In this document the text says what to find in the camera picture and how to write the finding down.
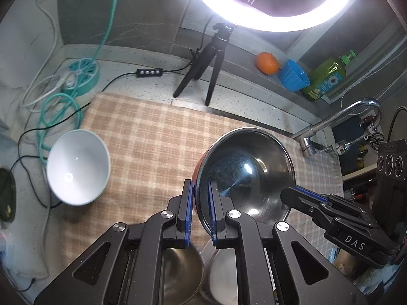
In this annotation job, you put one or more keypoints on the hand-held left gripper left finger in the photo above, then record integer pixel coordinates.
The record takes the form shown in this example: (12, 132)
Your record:
(188, 213)

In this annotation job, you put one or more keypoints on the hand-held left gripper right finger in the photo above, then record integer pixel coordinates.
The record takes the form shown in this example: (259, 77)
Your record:
(211, 213)

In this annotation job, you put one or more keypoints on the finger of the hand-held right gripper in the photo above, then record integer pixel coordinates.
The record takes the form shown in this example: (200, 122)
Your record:
(346, 211)
(302, 203)

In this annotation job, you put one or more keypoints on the red steel bowl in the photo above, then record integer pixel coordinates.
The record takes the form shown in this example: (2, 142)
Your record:
(248, 165)

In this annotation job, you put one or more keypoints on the plain steel bowl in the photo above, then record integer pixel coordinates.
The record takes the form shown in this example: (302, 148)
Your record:
(181, 273)

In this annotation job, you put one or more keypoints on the checkered beige cloth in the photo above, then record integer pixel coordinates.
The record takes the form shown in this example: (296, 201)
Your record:
(152, 133)

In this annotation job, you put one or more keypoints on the chrome faucet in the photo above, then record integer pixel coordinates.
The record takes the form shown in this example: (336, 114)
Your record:
(349, 109)

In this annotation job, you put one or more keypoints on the light teal bowl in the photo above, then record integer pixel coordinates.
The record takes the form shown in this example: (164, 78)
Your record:
(79, 165)

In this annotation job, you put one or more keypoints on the green dish soap bottle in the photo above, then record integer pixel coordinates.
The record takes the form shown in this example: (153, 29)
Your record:
(324, 81)

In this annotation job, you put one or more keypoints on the blue ribbed cup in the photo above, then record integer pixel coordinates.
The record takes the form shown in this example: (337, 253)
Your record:
(292, 76)

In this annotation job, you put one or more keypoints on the orange fruit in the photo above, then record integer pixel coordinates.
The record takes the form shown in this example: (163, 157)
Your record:
(268, 63)

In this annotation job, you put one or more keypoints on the black mini tripod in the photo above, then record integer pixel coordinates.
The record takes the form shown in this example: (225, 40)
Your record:
(216, 54)

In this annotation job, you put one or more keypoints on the dark green tray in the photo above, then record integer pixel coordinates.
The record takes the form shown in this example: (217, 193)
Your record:
(7, 193)

